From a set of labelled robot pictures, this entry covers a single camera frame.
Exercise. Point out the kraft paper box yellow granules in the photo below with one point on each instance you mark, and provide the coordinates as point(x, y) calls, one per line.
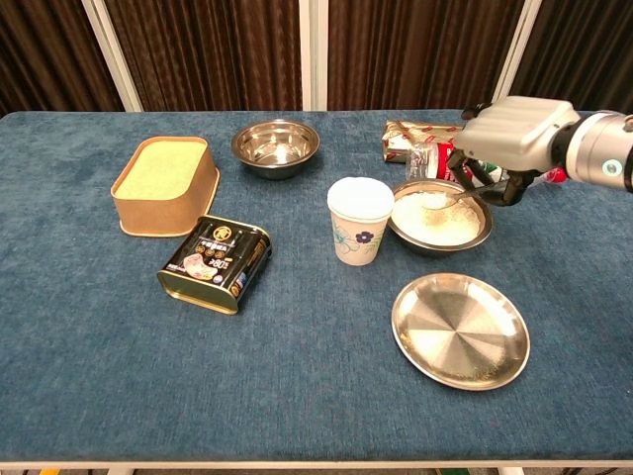
point(163, 198)

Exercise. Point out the round flat metal plate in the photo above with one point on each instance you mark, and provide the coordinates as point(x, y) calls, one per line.
point(460, 331)

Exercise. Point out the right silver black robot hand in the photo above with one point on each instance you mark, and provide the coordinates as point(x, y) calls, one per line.
point(514, 128)

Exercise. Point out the dark pleated partition panel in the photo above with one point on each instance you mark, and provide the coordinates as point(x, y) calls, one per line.
point(420, 49)
point(44, 49)
point(583, 49)
point(207, 49)

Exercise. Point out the empty deep steel bowl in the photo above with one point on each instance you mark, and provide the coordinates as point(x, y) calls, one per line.
point(275, 146)

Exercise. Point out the metal spoon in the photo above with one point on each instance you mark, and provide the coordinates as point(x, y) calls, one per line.
point(450, 202)

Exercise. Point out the flower print paper cup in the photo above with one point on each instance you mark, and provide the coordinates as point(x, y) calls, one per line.
point(357, 232)

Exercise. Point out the black luncheon meat tin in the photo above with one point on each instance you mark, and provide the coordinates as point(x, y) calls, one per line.
point(212, 262)

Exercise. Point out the red label water bottle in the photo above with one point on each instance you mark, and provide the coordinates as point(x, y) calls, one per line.
point(425, 161)

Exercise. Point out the blue table cloth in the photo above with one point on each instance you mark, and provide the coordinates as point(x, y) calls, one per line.
point(297, 376)

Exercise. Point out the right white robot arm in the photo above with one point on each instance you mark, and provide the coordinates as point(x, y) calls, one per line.
point(593, 143)

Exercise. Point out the gold foil snack packet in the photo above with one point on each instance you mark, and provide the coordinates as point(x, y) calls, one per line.
point(415, 131)

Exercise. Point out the steel bowl with white powder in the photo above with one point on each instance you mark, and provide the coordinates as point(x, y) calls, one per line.
point(437, 222)

